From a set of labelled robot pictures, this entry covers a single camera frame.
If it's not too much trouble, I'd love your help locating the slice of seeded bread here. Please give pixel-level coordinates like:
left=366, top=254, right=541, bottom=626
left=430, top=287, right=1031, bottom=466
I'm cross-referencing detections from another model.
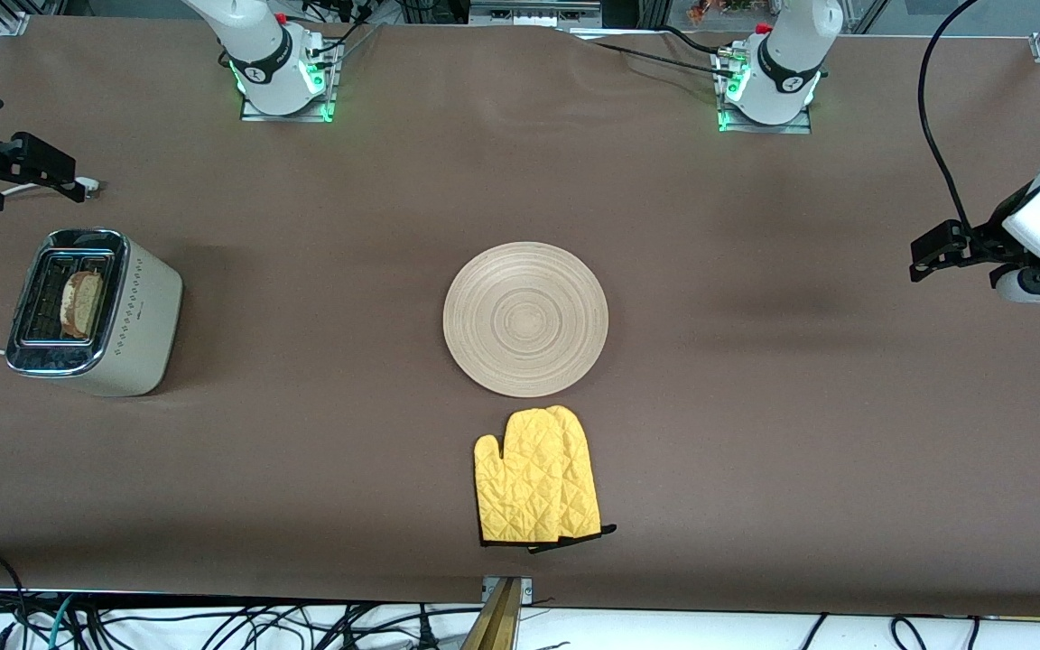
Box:
left=60, top=269, right=106, bottom=340

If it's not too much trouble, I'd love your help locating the grey metal box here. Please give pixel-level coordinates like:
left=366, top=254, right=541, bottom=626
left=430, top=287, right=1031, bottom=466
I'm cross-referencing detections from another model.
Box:
left=469, top=0, right=603, bottom=28

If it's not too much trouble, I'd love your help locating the teal cable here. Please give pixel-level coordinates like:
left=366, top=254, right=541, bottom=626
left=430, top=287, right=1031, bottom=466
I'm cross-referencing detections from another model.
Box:
left=49, top=594, right=79, bottom=650

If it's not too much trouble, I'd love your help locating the yellow quilted oven mitt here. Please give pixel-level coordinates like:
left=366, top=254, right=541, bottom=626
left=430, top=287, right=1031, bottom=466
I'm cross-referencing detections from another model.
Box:
left=529, top=404, right=618, bottom=554
left=473, top=408, right=575, bottom=548

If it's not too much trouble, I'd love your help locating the small metal bracket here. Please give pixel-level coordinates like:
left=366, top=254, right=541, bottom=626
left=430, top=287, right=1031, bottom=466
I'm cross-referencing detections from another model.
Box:
left=481, top=576, right=534, bottom=604

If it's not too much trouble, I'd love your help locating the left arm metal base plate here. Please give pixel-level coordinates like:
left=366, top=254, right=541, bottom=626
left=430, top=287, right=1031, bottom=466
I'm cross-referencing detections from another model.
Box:
left=717, top=45, right=813, bottom=135

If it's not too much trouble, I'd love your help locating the round wooden plate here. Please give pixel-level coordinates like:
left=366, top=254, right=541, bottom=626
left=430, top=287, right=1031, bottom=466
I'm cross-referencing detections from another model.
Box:
left=443, top=242, right=610, bottom=399

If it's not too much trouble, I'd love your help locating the beige and chrome toaster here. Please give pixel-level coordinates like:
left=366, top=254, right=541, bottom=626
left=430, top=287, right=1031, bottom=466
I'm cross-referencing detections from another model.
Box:
left=4, top=227, right=184, bottom=398

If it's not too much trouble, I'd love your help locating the brass coloured beam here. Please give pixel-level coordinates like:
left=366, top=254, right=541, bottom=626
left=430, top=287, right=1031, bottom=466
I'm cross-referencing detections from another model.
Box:
left=461, top=578, right=523, bottom=650

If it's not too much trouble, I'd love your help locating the black cable on table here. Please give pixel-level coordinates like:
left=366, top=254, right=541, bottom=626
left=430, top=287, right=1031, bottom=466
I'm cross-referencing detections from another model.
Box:
left=588, top=38, right=747, bottom=78

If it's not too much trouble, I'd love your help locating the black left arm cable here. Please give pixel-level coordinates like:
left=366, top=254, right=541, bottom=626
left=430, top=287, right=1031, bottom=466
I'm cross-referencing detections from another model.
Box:
left=917, top=0, right=981, bottom=231

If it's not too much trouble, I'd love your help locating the orange patterned object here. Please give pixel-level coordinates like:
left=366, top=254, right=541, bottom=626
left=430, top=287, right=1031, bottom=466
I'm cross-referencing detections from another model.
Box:
left=685, top=0, right=760, bottom=25

